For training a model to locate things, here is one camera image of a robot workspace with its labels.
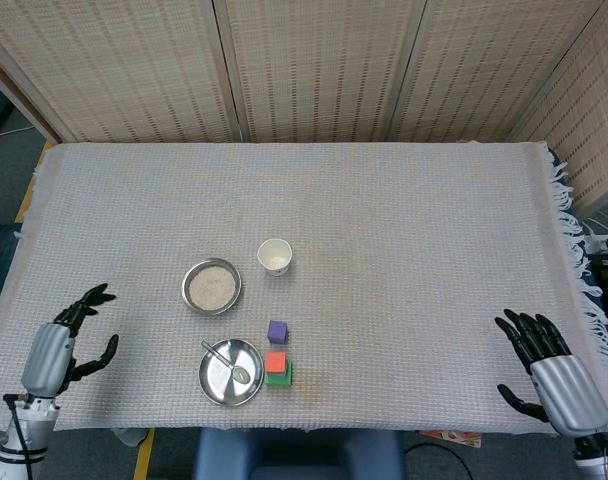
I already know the white rice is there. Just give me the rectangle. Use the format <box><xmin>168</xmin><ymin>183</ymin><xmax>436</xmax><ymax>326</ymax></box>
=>
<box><xmin>188</xmin><ymin>264</ymin><xmax>237</xmax><ymax>309</ymax></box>

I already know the black floor cable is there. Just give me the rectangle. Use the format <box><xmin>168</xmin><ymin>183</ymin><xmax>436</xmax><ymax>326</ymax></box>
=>
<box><xmin>402</xmin><ymin>438</ymin><xmax>476</xmax><ymax>480</ymax></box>

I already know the green foam cube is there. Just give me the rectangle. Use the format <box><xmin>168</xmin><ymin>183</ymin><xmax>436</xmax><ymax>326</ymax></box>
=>
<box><xmin>263</xmin><ymin>357</ymin><xmax>296</xmax><ymax>387</ymax></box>

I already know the red foam cube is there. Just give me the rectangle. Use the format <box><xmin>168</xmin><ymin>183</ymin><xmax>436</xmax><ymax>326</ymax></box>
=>
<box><xmin>264</xmin><ymin>350</ymin><xmax>288</xmax><ymax>375</ymax></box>

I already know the blue padded seat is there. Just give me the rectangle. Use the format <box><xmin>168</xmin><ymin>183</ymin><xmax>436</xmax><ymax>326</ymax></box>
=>
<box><xmin>192</xmin><ymin>428</ymin><xmax>406</xmax><ymax>480</ymax></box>

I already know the steel bowl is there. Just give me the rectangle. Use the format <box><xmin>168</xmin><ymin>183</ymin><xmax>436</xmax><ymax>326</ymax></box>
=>
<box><xmin>181</xmin><ymin>257</ymin><xmax>243</xmax><ymax>317</ymax></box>

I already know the white woven tablecloth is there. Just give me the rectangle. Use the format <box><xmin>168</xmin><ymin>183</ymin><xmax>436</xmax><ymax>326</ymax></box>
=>
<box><xmin>0</xmin><ymin>141</ymin><xmax>608</xmax><ymax>436</ymax></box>

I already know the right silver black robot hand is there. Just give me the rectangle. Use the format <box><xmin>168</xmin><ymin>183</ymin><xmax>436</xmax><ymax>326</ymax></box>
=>
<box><xmin>493</xmin><ymin>308</ymin><xmax>608</xmax><ymax>437</ymax></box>

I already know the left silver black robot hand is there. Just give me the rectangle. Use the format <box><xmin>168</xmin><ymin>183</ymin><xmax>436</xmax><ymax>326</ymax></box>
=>
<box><xmin>21</xmin><ymin>283</ymin><xmax>120</xmax><ymax>401</ymax></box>

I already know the small metal spoon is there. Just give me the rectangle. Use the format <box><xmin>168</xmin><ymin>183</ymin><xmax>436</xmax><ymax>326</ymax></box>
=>
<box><xmin>200</xmin><ymin>340</ymin><xmax>251</xmax><ymax>384</ymax></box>

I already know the flat steel plate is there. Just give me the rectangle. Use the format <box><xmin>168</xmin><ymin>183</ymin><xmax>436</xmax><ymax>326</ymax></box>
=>
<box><xmin>198</xmin><ymin>338</ymin><xmax>265</xmax><ymax>407</ymax></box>

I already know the orange printed package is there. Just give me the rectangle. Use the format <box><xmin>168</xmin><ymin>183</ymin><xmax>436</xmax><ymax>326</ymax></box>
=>
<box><xmin>417</xmin><ymin>429</ymin><xmax>485</xmax><ymax>449</ymax></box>

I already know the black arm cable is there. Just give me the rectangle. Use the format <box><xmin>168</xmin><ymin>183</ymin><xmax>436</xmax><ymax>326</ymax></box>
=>
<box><xmin>3</xmin><ymin>393</ymin><xmax>38</xmax><ymax>480</ymax></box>

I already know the purple foam cube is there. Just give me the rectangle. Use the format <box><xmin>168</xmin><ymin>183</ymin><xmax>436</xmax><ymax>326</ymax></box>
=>
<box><xmin>266</xmin><ymin>319</ymin><xmax>290</xmax><ymax>346</ymax></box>

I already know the woven bamboo screen panel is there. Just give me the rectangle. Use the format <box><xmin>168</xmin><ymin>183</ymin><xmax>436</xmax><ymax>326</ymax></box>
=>
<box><xmin>507</xmin><ymin>0</ymin><xmax>608</xmax><ymax>217</ymax></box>
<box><xmin>387</xmin><ymin>0</ymin><xmax>608</xmax><ymax>145</ymax></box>
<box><xmin>0</xmin><ymin>0</ymin><xmax>238</xmax><ymax>145</ymax></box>
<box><xmin>212</xmin><ymin>0</ymin><xmax>428</xmax><ymax>145</ymax></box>

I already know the white paper cup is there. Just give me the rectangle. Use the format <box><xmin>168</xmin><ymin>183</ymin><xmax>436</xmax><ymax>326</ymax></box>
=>
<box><xmin>256</xmin><ymin>238</ymin><xmax>292</xmax><ymax>277</ymax></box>

